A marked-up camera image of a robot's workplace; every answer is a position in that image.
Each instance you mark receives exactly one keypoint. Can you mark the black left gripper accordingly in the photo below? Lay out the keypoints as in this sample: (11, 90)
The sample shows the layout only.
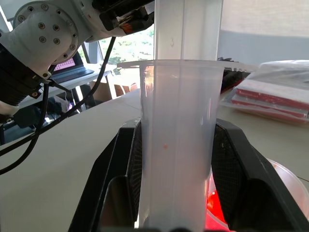
(132, 17)

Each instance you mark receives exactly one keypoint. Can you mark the clear cup with red liquid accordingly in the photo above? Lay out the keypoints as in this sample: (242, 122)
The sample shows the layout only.
(290, 184)

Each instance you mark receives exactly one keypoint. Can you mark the laptop with pink screen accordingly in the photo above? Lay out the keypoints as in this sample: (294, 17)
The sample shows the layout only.
(70, 66)

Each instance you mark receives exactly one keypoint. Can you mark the white syringe plunger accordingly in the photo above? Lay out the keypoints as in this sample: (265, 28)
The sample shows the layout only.
(193, 29)

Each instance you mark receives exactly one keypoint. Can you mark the brown cardboard box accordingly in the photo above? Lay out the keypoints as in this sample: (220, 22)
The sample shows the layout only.
(103, 90)

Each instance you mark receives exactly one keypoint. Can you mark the black object behind syringe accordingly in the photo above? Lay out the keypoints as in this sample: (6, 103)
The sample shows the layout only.
(233, 78)

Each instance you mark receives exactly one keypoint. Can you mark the bagged red and white packs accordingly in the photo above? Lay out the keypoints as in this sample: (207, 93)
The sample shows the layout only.
(275, 87)

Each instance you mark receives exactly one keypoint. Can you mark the translucent plastic cup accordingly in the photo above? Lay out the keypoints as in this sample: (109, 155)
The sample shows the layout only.
(173, 116)

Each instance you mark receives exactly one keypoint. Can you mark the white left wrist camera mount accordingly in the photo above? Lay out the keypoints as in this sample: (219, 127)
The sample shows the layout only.
(93, 21)

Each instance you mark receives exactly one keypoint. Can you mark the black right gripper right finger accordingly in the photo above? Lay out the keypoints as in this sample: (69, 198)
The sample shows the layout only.
(243, 174)

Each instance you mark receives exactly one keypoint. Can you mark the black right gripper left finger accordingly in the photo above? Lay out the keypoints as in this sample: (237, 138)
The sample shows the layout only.
(113, 157)

